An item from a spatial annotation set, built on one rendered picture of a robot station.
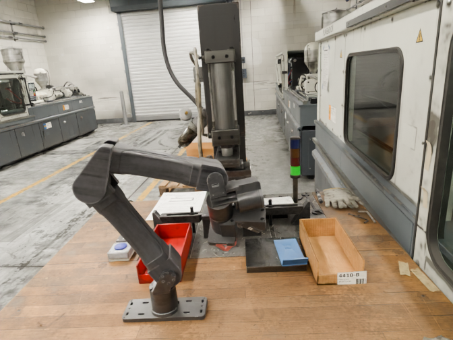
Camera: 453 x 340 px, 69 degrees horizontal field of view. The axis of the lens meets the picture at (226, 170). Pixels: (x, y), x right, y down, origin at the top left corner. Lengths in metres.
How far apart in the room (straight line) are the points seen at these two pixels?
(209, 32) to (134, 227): 0.66
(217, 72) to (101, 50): 10.34
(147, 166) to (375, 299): 0.62
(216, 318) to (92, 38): 10.89
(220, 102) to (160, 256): 0.50
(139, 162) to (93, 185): 0.10
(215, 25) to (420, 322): 0.96
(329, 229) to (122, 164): 0.72
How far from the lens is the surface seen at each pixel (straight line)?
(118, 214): 0.73
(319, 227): 1.14
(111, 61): 11.18
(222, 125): 1.04
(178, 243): 1.15
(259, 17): 10.32
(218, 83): 1.02
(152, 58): 10.67
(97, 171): 0.69
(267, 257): 1.00
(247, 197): 0.73
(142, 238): 0.75
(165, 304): 0.84
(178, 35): 10.48
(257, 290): 0.92
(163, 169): 0.69
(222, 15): 1.12
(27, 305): 1.07
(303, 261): 0.96
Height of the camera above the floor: 1.46
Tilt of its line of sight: 17 degrees down
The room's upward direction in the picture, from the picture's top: 4 degrees counter-clockwise
